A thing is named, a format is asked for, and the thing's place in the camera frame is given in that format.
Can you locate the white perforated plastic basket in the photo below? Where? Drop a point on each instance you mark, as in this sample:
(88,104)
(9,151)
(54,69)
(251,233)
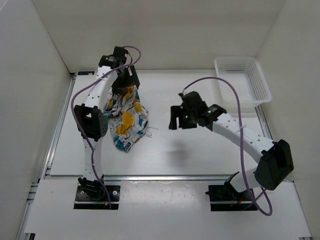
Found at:
(246,76)

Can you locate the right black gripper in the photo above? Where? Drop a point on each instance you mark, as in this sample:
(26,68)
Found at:
(176,111)

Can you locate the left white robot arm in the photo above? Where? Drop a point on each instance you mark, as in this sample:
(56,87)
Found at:
(87,106)

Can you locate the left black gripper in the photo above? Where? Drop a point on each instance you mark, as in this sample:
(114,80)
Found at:
(117,86)

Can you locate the white patterned printed shorts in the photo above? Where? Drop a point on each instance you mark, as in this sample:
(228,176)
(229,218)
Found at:
(128,119)

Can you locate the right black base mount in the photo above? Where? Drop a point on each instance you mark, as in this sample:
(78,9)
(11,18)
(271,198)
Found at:
(224,198)

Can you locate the small black label plate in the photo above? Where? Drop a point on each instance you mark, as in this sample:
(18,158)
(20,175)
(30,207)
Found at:
(85,73)

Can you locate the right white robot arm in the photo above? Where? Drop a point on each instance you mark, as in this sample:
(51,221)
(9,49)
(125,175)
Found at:
(273,158)

